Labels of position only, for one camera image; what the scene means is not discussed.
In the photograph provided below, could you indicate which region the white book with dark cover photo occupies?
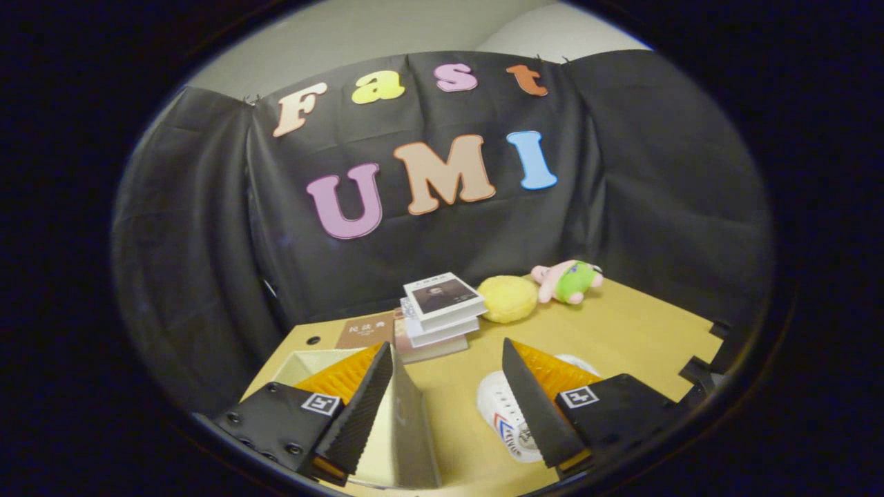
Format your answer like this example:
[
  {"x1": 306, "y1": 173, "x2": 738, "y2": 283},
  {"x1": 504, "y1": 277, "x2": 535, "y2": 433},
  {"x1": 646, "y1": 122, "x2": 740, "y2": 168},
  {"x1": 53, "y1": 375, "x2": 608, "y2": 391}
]
[{"x1": 402, "y1": 271, "x2": 488, "y2": 333}]

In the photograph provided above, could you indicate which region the yellow plush toy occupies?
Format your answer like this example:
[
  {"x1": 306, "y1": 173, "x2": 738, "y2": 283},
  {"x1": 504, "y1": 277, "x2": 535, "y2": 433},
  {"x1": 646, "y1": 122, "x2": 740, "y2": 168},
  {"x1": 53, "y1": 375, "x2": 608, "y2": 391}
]
[{"x1": 477, "y1": 274, "x2": 539, "y2": 325}]

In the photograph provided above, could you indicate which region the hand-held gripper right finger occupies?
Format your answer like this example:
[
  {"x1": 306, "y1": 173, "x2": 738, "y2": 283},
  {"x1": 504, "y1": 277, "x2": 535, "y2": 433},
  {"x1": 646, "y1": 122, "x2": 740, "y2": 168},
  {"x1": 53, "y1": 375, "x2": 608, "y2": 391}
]
[{"x1": 501, "y1": 337, "x2": 684, "y2": 480}]

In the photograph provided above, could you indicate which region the thick pale book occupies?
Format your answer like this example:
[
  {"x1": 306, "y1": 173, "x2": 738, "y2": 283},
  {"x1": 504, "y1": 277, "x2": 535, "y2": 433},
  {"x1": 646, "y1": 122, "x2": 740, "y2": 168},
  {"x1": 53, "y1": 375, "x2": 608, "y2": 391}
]
[{"x1": 393, "y1": 324, "x2": 470, "y2": 365}]

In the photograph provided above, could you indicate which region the grey fabric storage box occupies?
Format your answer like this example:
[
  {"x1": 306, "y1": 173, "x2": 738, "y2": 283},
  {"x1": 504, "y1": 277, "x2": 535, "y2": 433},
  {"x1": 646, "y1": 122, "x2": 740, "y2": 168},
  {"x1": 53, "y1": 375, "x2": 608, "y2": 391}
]
[{"x1": 242, "y1": 345, "x2": 443, "y2": 491}]

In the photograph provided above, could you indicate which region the black backdrop cloth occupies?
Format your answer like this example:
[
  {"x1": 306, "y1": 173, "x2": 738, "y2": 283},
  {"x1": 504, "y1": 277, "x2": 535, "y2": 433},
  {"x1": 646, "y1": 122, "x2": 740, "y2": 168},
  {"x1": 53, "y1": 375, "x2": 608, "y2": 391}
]
[{"x1": 110, "y1": 50, "x2": 774, "y2": 416}]

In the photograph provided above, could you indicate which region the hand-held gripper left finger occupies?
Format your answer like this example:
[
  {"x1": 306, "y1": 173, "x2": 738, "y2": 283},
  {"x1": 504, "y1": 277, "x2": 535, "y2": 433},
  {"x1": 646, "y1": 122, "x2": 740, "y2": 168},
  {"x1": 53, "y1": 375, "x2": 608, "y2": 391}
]
[{"x1": 213, "y1": 342, "x2": 394, "y2": 487}]

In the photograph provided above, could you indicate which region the pink and green plush toy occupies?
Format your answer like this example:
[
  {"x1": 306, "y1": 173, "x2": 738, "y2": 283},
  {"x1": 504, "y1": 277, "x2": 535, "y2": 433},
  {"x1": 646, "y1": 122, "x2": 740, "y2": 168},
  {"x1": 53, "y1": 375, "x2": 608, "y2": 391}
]
[{"x1": 530, "y1": 259, "x2": 605, "y2": 306}]

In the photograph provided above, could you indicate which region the brown book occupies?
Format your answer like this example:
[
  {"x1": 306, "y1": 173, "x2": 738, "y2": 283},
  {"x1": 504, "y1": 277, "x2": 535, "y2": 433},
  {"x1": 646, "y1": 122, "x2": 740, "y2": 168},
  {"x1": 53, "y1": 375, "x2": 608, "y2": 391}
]
[{"x1": 335, "y1": 311, "x2": 396, "y2": 351}]

